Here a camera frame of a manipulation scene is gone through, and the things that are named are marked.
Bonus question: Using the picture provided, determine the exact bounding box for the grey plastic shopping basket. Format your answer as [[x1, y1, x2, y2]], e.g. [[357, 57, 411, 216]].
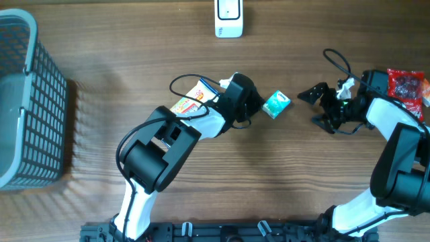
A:
[[1, 9, 69, 191]]

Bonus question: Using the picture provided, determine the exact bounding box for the teal tissue pack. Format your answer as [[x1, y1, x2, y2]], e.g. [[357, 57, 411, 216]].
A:
[[262, 90, 291, 119]]

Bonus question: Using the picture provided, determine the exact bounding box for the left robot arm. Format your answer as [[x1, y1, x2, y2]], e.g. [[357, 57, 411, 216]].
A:
[[109, 73, 264, 241]]

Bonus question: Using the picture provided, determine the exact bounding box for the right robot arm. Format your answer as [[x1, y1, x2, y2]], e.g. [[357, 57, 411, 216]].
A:
[[295, 70, 429, 241]]

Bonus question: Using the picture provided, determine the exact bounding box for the white barcode scanner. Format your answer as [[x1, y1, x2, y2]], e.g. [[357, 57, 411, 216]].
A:
[[214, 0, 244, 38]]

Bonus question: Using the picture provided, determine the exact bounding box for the cream snack bag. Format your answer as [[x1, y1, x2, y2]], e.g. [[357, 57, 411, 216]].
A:
[[169, 77, 221, 117]]

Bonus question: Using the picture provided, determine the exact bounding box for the red snack packet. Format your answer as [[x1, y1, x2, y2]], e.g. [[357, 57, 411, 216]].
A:
[[387, 69, 424, 121]]

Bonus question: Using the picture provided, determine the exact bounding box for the orange small box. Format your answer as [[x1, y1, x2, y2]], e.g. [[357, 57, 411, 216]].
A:
[[422, 79, 430, 107]]

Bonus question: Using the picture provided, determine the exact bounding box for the black right camera cable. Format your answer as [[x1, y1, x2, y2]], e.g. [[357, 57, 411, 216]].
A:
[[322, 48, 430, 236]]

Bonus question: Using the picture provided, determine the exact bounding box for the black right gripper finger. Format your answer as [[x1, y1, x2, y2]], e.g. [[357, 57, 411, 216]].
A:
[[311, 114, 336, 134], [297, 82, 329, 105]]

